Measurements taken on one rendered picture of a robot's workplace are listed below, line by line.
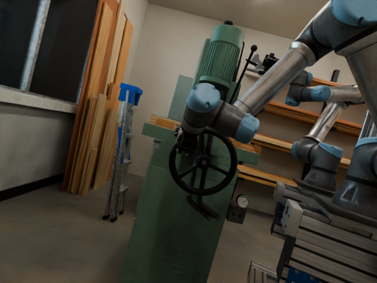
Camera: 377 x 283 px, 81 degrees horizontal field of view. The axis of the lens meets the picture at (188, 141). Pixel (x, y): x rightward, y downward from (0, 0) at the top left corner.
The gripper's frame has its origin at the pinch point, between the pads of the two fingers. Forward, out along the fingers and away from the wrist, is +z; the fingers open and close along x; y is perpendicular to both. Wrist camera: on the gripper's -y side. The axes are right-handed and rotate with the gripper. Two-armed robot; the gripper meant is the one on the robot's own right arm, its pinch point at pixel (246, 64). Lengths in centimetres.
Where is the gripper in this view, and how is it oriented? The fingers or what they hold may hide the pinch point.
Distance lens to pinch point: 128.4
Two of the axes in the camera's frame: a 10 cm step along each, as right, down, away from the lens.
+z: -9.6, -2.6, -0.8
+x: -1.0, 6.2, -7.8
